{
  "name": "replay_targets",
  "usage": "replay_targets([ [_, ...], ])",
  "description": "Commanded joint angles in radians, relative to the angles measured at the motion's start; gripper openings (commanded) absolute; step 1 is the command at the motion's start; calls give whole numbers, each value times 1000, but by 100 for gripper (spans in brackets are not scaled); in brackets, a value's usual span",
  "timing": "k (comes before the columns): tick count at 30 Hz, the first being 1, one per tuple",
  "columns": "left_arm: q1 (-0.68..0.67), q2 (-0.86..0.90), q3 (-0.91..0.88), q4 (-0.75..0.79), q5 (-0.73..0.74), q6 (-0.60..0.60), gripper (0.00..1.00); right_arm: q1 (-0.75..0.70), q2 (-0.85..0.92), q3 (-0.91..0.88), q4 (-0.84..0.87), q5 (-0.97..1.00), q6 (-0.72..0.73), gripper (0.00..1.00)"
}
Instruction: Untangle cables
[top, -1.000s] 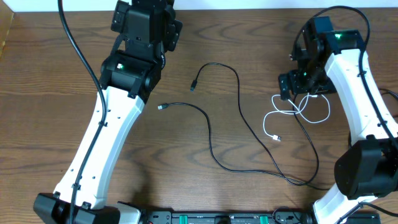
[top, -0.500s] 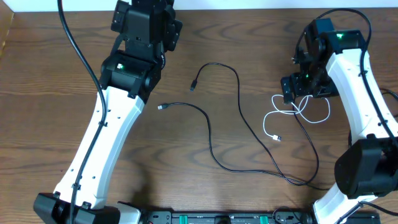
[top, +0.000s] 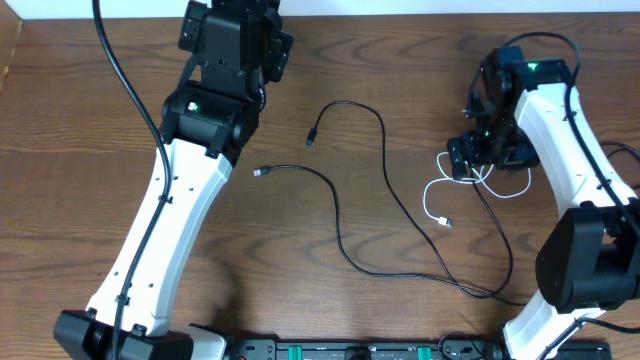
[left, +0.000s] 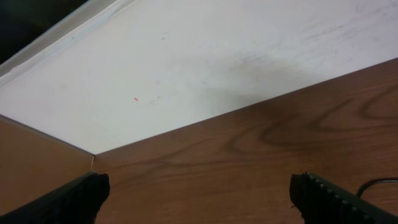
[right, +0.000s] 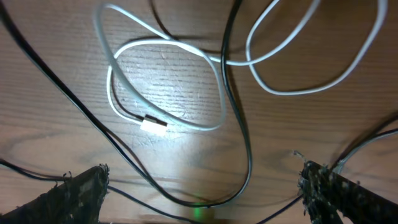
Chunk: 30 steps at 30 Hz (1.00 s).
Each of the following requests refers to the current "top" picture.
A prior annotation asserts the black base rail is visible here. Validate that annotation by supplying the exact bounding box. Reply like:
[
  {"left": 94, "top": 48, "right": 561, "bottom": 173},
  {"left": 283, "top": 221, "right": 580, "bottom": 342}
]
[{"left": 219, "top": 337, "right": 614, "bottom": 360}]

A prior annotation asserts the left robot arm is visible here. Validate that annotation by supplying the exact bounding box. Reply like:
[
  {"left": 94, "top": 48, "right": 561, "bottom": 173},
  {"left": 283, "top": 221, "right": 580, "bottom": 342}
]
[{"left": 54, "top": 0, "right": 293, "bottom": 359}]

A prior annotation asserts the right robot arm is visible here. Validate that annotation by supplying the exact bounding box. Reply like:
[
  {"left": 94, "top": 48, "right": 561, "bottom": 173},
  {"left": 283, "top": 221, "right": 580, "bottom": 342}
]
[{"left": 447, "top": 46, "right": 639, "bottom": 359}]

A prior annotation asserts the white cable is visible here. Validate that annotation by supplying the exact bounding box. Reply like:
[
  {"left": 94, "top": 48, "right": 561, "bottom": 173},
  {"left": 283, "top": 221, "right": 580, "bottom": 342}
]
[{"left": 421, "top": 149, "right": 533, "bottom": 229}]

